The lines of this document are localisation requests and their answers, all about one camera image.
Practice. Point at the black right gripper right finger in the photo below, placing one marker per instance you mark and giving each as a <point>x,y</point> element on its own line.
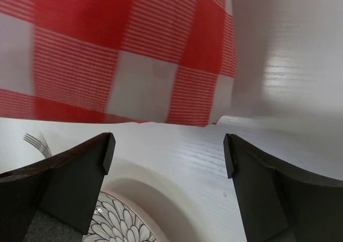
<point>279,201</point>

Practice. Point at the silver fork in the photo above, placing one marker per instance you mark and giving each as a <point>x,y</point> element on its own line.
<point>39,143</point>

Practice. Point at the red white checkered cloth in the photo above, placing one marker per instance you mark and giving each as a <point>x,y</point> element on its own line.
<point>114,61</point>

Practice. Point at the floral patterned ceramic bowl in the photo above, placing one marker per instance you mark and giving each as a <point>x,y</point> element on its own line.
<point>116,218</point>

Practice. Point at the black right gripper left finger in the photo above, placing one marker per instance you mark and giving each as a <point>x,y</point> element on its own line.
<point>54,199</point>

